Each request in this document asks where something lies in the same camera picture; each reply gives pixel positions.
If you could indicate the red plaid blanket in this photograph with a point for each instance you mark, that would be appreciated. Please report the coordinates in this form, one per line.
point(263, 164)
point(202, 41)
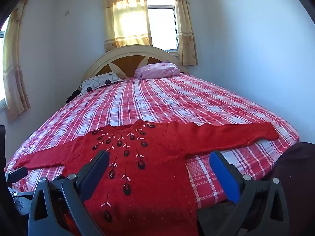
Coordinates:
point(172, 103)

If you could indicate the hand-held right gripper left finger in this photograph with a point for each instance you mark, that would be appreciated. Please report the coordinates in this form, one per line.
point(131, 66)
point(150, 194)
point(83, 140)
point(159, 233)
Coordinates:
point(98, 169)

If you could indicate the cream wooden headboard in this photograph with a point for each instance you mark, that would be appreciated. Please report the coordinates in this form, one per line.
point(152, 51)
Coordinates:
point(128, 62)

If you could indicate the pink pillow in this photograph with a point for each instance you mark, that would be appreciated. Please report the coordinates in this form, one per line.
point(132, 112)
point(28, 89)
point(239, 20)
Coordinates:
point(157, 70)

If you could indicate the narrow window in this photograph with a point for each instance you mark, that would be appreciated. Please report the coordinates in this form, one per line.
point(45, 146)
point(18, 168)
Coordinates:
point(2, 103)

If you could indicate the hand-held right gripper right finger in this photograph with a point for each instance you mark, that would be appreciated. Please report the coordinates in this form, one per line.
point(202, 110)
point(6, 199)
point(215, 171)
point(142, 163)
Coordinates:
point(226, 175)

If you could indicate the yellow curtain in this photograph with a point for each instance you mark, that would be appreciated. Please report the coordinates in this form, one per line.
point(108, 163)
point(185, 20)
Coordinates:
point(125, 17)
point(14, 78)
point(185, 24)

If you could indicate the person's dark clothed leg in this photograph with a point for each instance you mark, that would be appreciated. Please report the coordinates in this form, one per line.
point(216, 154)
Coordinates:
point(300, 174)

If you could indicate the bright window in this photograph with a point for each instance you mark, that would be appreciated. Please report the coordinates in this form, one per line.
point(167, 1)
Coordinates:
point(163, 27)

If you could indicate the grey patterned pillow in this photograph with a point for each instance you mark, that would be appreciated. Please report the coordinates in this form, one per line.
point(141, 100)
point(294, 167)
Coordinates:
point(101, 82)

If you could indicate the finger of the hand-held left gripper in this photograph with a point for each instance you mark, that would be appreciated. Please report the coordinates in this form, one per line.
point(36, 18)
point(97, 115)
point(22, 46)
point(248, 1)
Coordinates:
point(17, 173)

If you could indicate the red knitted sweater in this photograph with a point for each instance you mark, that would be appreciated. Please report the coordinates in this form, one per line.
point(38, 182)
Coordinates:
point(152, 177)

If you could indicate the dark cloth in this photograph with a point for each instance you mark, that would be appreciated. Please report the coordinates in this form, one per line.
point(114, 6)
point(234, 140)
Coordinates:
point(73, 95)

